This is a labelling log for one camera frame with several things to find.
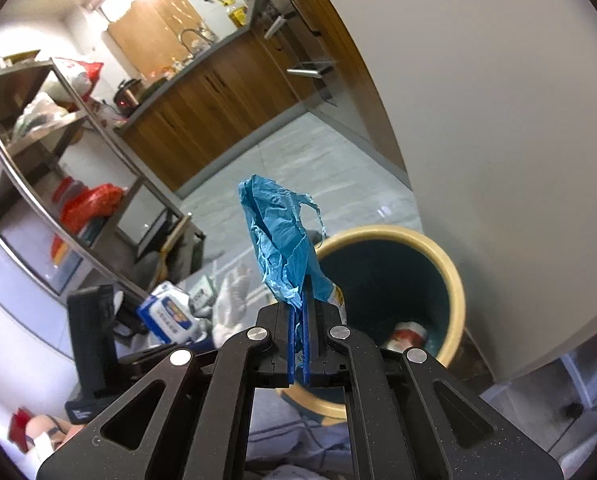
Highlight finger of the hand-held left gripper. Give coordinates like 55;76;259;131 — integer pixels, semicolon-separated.
117;342;214;378

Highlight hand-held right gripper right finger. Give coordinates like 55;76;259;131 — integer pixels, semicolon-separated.
303;275;564;480

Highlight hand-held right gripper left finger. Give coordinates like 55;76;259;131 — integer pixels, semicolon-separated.
36;302;304;480

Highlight blue plastic bag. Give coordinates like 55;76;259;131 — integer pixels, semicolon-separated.
238;174;340;309

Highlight yellow-rimmed teal trash bin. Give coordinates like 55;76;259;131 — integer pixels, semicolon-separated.
276;226;466;418

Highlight white and blue tissue pack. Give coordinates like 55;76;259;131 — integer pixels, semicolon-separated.
136;282;202;346

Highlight white glove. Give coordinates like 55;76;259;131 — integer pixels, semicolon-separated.
209;264;259;348

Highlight green and white medicine box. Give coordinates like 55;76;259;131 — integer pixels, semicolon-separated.
191;274;220;313

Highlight grey checked cloth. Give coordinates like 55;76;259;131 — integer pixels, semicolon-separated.
246;387;354;480

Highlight red and white can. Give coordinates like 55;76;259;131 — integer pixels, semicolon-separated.
385;321;429;353

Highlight red plastic bag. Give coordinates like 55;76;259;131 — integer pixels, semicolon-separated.
60;184;125;233

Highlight steel shelf rack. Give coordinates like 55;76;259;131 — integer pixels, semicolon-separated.
0;57;195;301

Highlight dark rice cooker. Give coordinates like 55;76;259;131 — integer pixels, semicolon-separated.
114;79;145;112

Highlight wooden kitchen cabinets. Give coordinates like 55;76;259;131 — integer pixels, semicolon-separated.
106;0;412;196

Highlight red and white sack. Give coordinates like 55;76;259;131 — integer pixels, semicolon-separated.
53;57;105;103

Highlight built-in steel oven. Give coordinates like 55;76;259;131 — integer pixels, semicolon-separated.
258;0;342;108

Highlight kitchen faucet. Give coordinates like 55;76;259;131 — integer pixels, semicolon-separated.
178;27;215;58

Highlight yellow oil bottle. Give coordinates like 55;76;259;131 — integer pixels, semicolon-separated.
227;2;250;29

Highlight pan with wooden handle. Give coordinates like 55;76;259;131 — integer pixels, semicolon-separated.
137;214;195;291

